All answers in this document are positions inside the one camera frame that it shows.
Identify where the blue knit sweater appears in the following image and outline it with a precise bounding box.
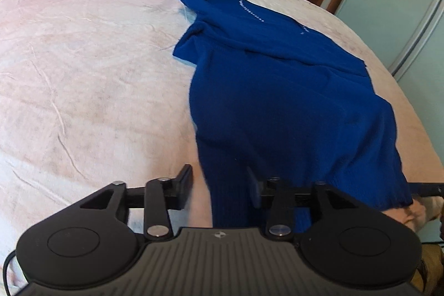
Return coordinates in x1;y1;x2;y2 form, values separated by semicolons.
173;0;412;228

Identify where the person's right hand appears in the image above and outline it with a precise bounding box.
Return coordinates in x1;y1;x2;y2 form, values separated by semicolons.
383;195;443;232

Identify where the pink bed blanket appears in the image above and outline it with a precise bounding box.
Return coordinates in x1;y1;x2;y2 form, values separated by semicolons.
1;0;443;257

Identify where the white wardrobe with flowers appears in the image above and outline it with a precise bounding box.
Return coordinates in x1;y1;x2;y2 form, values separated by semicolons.
336;0;443;154

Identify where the black cable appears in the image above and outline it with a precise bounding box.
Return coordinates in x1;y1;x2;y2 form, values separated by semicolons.
1;248;30;293

